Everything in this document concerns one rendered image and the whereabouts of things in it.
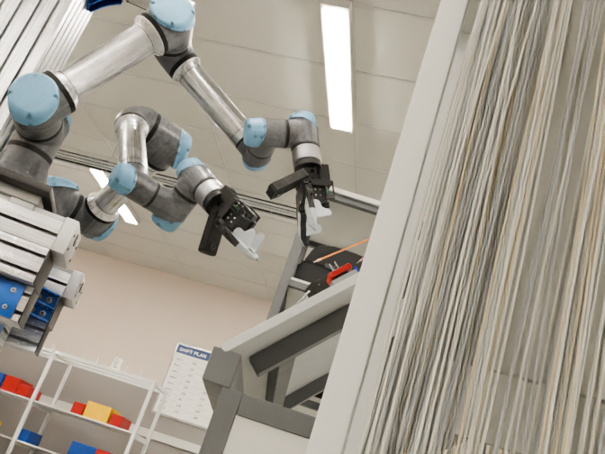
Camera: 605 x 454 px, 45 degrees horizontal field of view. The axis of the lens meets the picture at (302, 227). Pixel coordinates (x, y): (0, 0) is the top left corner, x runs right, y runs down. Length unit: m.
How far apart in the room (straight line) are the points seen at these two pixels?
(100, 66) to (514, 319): 1.40
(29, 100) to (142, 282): 8.48
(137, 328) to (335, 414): 9.39
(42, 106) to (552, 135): 1.30
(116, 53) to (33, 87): 0.22
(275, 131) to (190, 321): 8.08
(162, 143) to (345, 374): 1.60
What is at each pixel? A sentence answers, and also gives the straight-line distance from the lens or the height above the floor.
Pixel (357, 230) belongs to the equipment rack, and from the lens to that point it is 3.09.
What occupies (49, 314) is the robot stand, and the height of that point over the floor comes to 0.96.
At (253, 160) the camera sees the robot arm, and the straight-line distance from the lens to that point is 1.97.
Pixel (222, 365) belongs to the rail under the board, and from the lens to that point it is 1.35.
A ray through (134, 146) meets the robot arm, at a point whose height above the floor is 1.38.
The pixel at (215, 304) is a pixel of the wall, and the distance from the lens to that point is 9.86.
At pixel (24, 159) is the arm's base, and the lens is 1.91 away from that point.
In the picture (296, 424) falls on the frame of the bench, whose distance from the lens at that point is 1.33.
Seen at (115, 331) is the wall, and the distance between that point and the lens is 10.09.
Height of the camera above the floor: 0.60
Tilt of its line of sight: 22 degrees up
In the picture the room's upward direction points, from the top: 19 degrees clockwise
